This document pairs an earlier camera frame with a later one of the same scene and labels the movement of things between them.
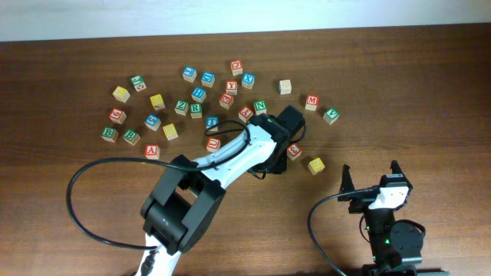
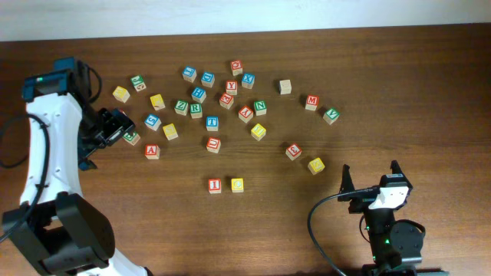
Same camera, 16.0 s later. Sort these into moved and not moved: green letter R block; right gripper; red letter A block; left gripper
Moved: left gripper
Not moved: green letter R block; right gripper; red letter A block
